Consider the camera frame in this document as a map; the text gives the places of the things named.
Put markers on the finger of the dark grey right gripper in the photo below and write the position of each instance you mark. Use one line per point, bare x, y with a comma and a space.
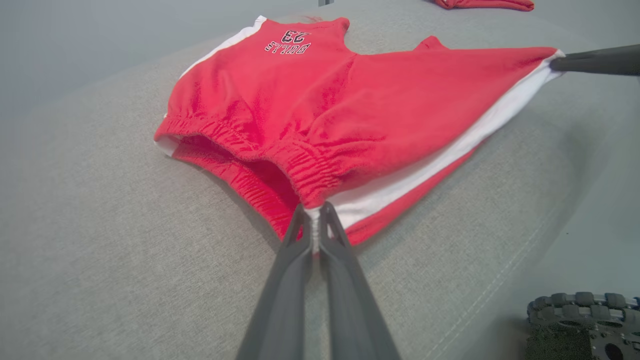
600, 67
610, 54

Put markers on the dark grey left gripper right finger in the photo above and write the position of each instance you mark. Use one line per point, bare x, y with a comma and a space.
350, 310

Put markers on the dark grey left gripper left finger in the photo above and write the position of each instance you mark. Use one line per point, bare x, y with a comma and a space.
282, 300

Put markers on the red jersey shirt white sleeves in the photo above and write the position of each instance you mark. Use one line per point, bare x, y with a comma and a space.
480, 4

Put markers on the red shorts white side stripe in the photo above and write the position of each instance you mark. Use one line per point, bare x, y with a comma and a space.
350, 100

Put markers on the black robot wheel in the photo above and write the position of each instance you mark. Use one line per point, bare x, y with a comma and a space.
575, 310

